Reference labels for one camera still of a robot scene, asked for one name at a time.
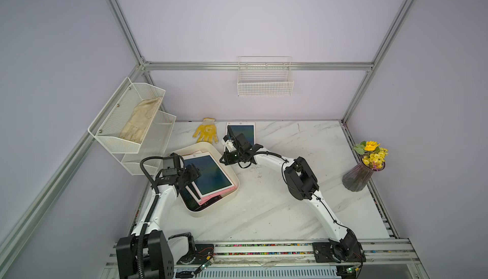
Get pink white writing tablet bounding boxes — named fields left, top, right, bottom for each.
left=226, top=121, right=255, bottom=145

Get yellow flower bouquet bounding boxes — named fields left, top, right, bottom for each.
left=353, top=141, right=389, bottom=171

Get dark red bottom tablet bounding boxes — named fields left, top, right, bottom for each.
left=180, top=190, right=222, bottom=212

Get yellow work glove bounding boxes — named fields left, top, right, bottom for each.
left=193, top=118, right=219, bottom=144

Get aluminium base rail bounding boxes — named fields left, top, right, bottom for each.
left=104, top=238, right=420, bottom=270

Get beige storage tray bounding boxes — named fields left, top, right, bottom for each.
left=174, top=143, right=240, bottom=218

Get white wire wall basket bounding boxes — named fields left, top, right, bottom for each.
left=237, top=56, right=294, bottom=97

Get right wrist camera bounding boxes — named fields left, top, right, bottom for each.
left=223, top=135, right=236, bottom=152

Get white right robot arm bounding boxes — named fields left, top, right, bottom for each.
left=219, top=128, right=364, bottom=262

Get white mesh two-tier shelf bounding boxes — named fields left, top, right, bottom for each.
left=88, top=78, right=176, bottom=176

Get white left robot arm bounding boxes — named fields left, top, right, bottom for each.
left=116, top=153, right=200, bottom=278

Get purple glass vase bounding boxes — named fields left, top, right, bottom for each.
left=342, top=162, right=386, bottom=192

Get beige glove in shelf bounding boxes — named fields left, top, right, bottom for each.
left=119, top=97, right=163, bottom=144

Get aluminium frame profiles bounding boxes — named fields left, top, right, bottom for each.
left=1, top=0, right=416, bottom=277

